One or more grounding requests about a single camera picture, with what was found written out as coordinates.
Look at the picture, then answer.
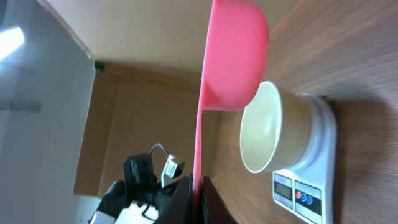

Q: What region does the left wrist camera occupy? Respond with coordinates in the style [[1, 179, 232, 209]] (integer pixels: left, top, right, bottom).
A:
[[161, 154, 185, 188]]

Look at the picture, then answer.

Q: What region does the white digital kitchen scale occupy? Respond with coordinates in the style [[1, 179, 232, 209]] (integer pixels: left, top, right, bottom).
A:
[[272, 94, 337, 224]]

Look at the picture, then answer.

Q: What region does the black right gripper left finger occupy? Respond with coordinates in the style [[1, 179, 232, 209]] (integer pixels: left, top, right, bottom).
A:
[[154, 175, 193, 224]]

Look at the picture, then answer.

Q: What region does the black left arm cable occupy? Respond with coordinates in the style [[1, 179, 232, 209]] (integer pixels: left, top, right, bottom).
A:
[[148, 142, 170, 156]]

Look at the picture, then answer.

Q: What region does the white bowl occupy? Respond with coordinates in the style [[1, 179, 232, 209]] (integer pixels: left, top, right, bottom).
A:
[[239, 82, 312, 174]]

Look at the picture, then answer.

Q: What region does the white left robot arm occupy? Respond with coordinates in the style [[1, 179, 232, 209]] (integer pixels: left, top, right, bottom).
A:
[[88, 153, 161, 224]]

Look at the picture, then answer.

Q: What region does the pink measuring scoop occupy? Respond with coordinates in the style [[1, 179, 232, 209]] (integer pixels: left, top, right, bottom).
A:
[[192, 0, 269, 200]]

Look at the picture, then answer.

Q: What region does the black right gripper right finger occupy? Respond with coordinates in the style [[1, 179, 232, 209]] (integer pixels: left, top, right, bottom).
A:
[[198, 176, 237, 224]]

